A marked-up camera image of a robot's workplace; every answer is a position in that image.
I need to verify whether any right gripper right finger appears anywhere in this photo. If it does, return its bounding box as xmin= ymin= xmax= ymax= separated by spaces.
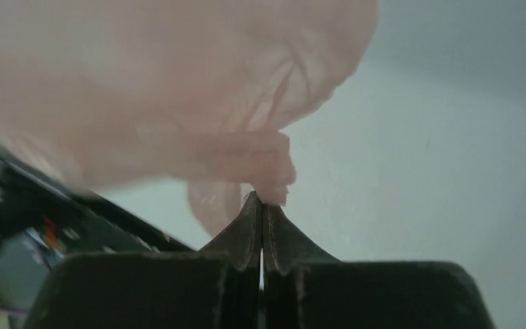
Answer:
xmin=262 ymin=206 xmax=494 ymax=329

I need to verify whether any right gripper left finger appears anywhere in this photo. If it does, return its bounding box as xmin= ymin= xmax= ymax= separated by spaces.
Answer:
xmin=25 ymin=193 xmax=262 ymax=329

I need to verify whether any pink plastic trash bag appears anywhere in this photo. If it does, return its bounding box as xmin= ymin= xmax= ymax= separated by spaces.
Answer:
xmin=0 ymin=1 xmax=378 ymax=234

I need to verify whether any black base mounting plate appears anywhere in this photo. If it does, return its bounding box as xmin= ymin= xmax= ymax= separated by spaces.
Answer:
xmin=0 ymin=148 xmax=191 ymax=258

